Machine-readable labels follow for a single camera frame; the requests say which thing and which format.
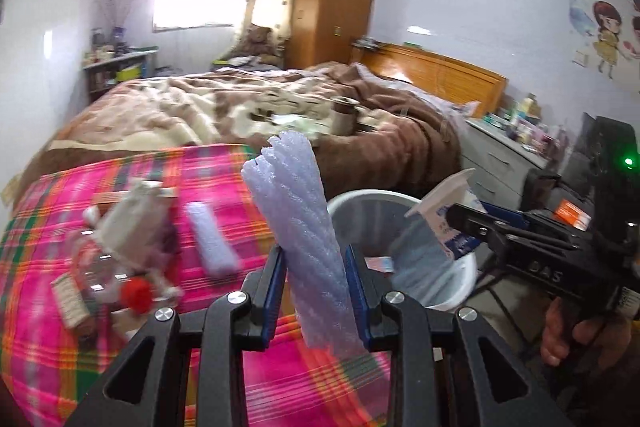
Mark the person's right hand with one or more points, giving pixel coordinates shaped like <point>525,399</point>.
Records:
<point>565,332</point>

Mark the brown cylindrical cup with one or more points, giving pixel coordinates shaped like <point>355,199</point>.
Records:
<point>345,119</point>

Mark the white plastic waste bin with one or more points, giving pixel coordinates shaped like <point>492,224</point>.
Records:
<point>450,279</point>

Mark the window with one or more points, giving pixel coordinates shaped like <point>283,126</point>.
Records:
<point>200,7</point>

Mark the pale pillow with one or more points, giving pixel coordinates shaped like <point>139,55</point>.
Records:
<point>462,109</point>

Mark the cluttered shelf desk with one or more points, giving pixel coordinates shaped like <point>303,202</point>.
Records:
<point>120,72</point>

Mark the cluster of toiletry bottles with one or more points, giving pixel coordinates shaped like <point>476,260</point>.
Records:
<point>525,122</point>

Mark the white and blue milk carton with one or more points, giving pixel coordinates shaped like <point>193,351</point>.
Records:
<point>435,202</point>

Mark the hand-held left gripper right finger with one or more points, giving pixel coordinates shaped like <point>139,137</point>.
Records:
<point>357,292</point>

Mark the long white foam net sleeve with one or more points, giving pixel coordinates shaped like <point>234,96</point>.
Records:
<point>295,207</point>

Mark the clear plastic bottle red cap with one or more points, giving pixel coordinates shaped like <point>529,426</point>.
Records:
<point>100,277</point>

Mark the white drawer dresser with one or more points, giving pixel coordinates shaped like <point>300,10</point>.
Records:
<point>495,162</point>

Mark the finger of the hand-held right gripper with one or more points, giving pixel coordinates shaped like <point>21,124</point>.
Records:
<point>505,217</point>
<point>470,222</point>

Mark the brown bed with blanket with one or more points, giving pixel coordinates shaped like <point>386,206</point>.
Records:
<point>200,107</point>

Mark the pink plaid blanket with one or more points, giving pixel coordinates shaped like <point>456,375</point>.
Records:
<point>225,177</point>

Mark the cartoon wall sticker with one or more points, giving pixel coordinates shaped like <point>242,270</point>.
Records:
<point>605,27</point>

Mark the dried branches decoration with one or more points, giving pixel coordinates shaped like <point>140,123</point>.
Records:
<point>117,9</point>

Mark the wooden bed headboard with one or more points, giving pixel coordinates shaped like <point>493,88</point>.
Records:
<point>450,77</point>

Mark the patterned paper bag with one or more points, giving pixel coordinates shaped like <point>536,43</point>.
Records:
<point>130,222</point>

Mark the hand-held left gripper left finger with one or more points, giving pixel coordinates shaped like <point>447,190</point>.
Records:
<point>272,289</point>

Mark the small white foam sleeve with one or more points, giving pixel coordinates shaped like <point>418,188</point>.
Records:
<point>210,237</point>

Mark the small paper card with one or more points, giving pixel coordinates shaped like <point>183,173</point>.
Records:
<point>380,265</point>

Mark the brown teddy bear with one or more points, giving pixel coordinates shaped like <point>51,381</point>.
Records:
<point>257,39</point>

